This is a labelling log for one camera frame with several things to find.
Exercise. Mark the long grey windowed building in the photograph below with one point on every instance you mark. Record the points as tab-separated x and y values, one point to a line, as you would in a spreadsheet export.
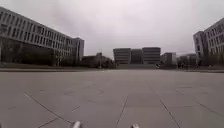
30	35

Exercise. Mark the grey twin-block building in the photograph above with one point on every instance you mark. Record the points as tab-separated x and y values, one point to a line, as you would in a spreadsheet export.
133	55

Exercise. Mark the raised kerb strip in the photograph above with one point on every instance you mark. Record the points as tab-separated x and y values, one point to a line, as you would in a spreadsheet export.
40	70

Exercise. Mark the low grey building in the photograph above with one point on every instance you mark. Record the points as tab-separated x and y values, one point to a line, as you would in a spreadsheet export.
187	60

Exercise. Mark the small grey building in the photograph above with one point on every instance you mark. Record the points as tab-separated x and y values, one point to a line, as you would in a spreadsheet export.
169	58

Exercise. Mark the tall grey windowed building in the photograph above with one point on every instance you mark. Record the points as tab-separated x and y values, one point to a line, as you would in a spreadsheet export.
211	41

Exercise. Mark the robot's own part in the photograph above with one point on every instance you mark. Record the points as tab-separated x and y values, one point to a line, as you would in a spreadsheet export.
76	125
135	126

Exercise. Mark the row of dark trees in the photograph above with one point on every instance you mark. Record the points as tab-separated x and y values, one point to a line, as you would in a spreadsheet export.
26	55

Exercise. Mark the low dark building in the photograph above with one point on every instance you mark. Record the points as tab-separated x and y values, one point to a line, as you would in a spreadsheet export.
96	61

